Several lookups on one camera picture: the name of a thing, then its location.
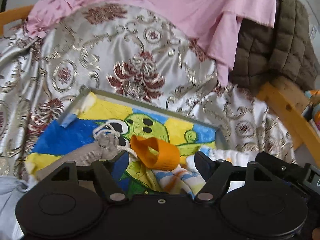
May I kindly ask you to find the orange silicone cup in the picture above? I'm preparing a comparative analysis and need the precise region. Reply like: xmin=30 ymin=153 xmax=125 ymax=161
xmin=130 ymin=135 xmax=180 ymax=171

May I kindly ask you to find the wooden bed rail left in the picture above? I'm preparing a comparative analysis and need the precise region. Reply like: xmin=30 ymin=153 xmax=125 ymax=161
xmin=0 ymin=5 xmax=34 ymax=36

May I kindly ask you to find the pink hanging sheet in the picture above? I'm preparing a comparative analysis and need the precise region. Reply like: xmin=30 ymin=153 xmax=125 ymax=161
xmin=26 ymin=0 xmax=276 ymax=86

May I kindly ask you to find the brown quilted jacket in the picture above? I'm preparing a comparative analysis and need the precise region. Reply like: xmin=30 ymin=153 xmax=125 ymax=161
xmin=229 ymin=0 xmax=319 ymax=90

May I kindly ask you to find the grey tray with cartoon lining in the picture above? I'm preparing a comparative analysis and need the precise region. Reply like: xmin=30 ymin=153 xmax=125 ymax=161
xmin=24 ymin=87 xmax=228 ymax=201

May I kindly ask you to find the floral satin bedspread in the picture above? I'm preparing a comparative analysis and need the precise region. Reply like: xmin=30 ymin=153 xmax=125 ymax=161
xmin=1 ymin=3 xmax=295 ymax=177

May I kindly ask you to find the beige linen pouch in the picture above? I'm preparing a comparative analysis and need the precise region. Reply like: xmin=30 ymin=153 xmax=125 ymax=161
xmin=35 ymin=119 xmax=137 ymax=180

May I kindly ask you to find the striped pastel sock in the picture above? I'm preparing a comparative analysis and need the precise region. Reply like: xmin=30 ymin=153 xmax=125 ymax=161
xmin=152 ymin=165 xmax=206 ymax=198

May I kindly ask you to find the white gauze baby cloth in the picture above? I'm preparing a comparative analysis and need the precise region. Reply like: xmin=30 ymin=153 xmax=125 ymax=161
xmin=185 ymin=146 xmax=249 ymax=173

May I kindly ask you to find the colourful striped fabric bundle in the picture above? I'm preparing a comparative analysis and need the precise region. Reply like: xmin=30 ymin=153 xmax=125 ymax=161
xmin=303 ymin=90 xmax=319 ymax=130

